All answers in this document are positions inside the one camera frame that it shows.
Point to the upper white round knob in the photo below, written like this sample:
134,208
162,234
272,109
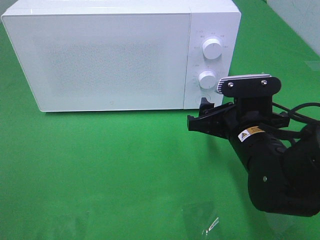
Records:
212,48

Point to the lower white round knob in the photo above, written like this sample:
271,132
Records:
207,79

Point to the white microwave oven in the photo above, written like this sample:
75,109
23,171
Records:
208,19

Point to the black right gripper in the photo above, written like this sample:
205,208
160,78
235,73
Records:
222,121

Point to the clear tape piece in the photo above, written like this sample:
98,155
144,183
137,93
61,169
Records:
201,221

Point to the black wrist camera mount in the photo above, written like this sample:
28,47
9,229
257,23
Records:
251,92

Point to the white round knob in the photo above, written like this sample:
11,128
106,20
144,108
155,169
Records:
207,79
212,48

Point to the white microwave door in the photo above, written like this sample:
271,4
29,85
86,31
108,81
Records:
102,62

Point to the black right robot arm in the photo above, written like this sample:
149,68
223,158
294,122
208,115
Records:
279,151

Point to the round white door button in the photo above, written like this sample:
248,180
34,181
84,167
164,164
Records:
199,98

